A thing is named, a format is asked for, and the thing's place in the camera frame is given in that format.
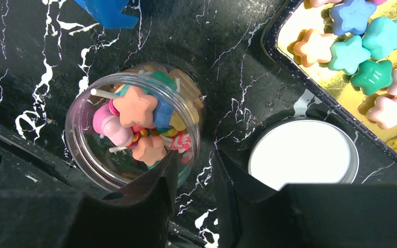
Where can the clear glass jar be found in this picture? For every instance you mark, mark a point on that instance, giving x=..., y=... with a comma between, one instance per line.
x=125, y=124

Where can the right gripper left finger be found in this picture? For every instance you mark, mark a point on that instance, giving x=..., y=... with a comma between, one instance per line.
x=136, y=215

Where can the square tin of colourful candies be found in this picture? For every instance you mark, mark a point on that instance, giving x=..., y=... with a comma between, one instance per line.
x=345, y=52

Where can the aluminium frame rail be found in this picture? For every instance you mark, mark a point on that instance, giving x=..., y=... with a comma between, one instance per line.
x=26, y=166

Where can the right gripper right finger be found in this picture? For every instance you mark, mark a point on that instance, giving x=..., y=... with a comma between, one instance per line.
x=251, y=214

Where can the blue plastic candy bin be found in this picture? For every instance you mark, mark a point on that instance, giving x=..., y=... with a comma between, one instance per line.
x=109, y=13

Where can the white round jar lid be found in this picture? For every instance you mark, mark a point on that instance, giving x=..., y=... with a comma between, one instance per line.
x=303, y=150

